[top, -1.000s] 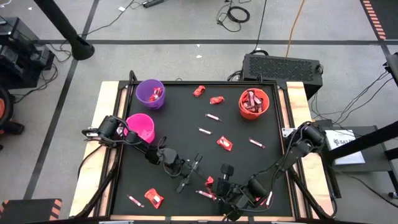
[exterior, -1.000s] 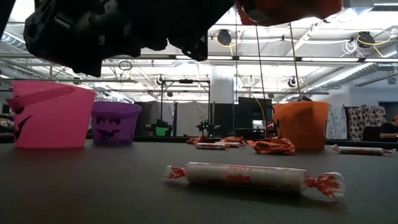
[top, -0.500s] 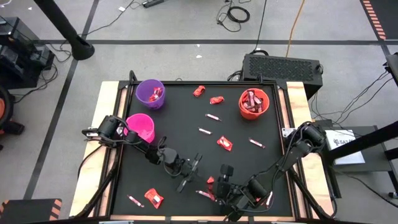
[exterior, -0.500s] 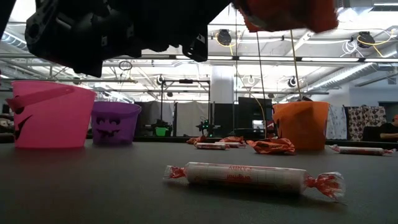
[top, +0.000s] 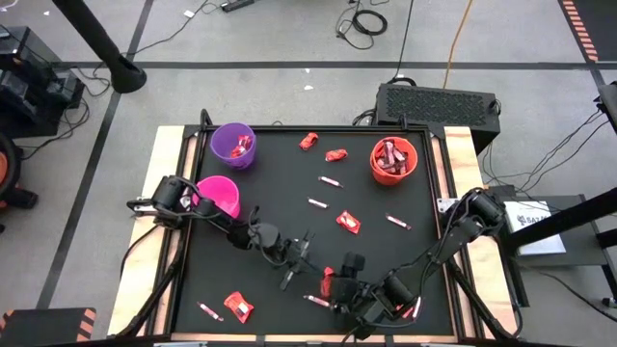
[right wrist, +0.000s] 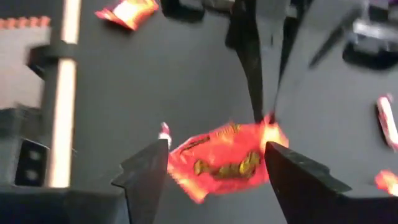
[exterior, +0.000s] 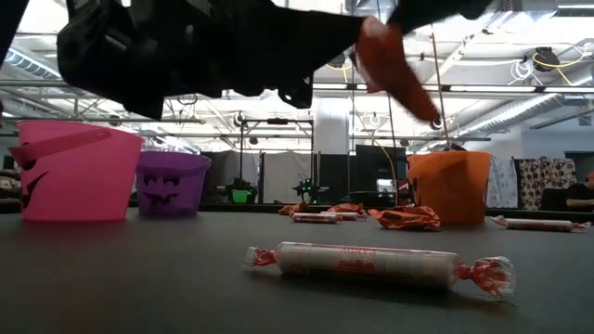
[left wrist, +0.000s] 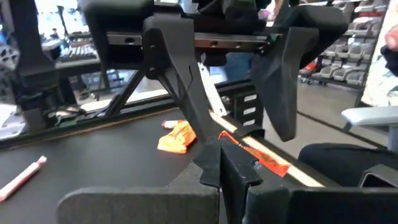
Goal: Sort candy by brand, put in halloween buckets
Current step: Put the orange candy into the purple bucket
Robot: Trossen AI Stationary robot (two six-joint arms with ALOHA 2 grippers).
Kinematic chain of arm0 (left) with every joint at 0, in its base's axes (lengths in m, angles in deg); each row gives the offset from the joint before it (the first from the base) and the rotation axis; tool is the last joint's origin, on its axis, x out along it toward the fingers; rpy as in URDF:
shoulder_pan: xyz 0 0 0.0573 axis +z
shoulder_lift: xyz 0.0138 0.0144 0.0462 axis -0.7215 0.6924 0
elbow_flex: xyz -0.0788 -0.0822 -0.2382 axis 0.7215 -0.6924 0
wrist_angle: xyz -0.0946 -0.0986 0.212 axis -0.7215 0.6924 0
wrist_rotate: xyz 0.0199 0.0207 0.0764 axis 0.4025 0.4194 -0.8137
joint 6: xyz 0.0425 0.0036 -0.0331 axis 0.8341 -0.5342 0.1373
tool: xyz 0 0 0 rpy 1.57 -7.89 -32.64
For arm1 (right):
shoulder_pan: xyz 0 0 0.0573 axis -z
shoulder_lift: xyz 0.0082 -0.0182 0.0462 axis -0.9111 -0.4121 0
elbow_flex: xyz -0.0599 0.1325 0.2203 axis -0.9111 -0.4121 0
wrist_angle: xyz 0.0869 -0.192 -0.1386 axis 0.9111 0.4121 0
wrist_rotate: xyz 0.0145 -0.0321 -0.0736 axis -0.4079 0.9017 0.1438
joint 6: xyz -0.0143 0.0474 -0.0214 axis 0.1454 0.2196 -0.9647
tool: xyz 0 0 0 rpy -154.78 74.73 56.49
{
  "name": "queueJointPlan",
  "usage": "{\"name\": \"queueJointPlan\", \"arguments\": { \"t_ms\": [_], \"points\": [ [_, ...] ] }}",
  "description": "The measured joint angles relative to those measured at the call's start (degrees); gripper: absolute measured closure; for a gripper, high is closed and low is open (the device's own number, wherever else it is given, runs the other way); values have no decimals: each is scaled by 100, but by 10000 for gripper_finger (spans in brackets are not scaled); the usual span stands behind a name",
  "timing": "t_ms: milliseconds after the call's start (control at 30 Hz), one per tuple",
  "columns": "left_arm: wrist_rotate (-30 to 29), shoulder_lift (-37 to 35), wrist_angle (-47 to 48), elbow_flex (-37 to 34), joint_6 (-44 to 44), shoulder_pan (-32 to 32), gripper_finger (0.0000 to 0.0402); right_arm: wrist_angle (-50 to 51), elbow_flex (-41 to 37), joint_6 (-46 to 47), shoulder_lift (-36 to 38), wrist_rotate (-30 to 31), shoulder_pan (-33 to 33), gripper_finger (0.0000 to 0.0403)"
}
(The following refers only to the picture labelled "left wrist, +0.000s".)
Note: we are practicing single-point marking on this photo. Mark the grey chair armrest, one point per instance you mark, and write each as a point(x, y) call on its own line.
point(370, 116)

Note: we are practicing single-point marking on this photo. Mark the orange Reese's candy packet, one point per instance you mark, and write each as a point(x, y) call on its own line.
point(177, 138)
point(264, 158)

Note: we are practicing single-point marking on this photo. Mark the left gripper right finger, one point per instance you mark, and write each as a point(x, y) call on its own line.
point(280, 208)

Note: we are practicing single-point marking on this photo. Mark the pink white candy roll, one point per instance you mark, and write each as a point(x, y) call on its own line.
point(169, 124)
point(21, 179)

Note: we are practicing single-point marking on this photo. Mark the black box with white labels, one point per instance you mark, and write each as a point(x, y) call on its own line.
point(245, 104)

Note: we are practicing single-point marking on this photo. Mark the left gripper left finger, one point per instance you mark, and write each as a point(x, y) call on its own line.
point(140, 208)

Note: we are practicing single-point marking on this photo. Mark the silver frame bracket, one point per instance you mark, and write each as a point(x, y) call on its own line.
point(214, 90)

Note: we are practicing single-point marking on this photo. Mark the grey storage bin shelf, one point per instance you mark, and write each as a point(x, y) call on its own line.
point(351, 46)

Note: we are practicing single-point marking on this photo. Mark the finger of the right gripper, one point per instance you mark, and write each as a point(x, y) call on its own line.
point(276, 87)
point(177, 77)

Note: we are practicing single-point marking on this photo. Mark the narrow wooden edge strip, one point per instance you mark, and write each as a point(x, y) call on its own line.
point(298, 174)

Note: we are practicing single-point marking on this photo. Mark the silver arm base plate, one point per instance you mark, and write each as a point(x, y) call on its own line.
point(9, 123)

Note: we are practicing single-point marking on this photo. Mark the person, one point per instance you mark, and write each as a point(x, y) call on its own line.
point(342, 161)
point(237, 67)

